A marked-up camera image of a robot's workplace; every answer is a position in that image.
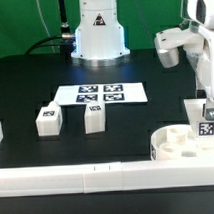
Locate thin grey cable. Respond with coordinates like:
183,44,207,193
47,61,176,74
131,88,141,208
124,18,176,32
35,0,57,54

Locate white sheet with tags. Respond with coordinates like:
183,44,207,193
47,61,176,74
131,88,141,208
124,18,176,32
54,83,148,106

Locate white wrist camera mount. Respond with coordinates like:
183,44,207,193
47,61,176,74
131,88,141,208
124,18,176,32
155,27,204,68

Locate black cable with connector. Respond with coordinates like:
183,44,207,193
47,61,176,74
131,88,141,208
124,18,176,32
23,0,77,61

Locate white front barrier rail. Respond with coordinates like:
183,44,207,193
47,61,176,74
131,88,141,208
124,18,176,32
0,159,214,197

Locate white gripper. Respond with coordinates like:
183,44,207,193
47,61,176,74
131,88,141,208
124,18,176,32
187,0,214,121

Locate white round stool seat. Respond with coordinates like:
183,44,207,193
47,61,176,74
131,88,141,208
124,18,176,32
150,124,214,160

